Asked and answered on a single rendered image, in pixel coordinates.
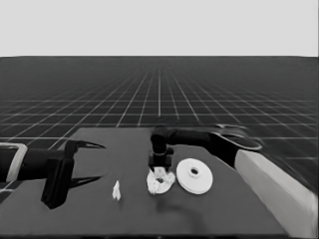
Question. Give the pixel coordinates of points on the white round carrier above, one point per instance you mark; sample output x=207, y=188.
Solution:
x=166, y=188

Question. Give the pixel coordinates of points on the large thick white disc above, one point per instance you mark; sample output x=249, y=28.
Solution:
x=186, y=182

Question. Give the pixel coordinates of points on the small white T-shaped piece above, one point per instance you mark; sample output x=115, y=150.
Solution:
x=116, y=192

